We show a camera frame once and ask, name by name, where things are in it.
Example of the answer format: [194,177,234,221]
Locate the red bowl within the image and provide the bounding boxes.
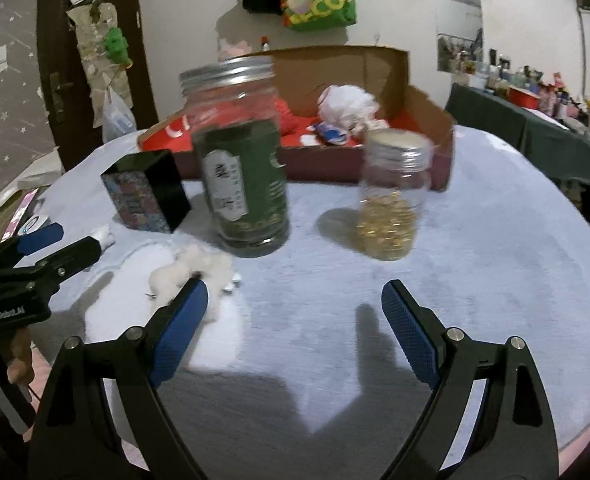
[508,86,541,110]

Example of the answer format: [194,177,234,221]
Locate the black box colourful print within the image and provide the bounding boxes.
[100,149,192,235]

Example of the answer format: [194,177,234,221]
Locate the small blue white packet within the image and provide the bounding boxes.
[309,122,348,146]

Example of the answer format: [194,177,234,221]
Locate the clear plastic bag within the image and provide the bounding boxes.
[102,87,138,143]

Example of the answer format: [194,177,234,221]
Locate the dark wooden door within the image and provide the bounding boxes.
[37,0,158,171]

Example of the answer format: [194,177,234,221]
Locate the door handle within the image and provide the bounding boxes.
[49,72,68,123]

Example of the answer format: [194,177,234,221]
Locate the pale pink plush toy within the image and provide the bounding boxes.
[218,37,253,61]

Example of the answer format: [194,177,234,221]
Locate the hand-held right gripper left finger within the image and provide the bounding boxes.
[27,276,210,480]

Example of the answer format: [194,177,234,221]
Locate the small white fluffy piece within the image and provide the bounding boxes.
[91,225,116,251]

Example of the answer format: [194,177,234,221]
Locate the small glass jar gold contents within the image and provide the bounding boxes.
[357,129,435,262]

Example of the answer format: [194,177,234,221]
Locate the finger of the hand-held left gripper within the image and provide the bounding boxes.
[2,236,102,295]
[0,223,65,273]

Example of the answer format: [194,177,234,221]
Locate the large glass jar silver lid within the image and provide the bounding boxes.
[179,55,292,259]

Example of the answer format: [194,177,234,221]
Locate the beige hanging door ornament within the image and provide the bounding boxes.
[67,0,133,128]

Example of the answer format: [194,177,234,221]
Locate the table with dark cloth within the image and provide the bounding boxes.
[445,82,590,233]

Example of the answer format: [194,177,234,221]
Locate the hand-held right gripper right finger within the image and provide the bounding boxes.
[381,279,561,480]

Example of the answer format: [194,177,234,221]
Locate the white mesh bath pouf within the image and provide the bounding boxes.
[317,84,391,137]

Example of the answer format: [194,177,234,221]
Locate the shiny pink packet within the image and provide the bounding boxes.
[2,187,40,243]

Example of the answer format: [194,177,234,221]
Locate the green plush toy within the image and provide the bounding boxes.
[104,27,133,67]

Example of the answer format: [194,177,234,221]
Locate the cardboard box red inside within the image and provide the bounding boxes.
[137,45,457,193]

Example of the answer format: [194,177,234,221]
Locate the white fluffy plush toy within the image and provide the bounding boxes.
[148,244,241,311]

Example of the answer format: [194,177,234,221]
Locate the row of bottles and jars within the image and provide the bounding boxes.
[437,30,590,141]

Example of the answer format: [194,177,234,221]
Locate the person's left hand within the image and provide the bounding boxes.
[5,335,36,386]

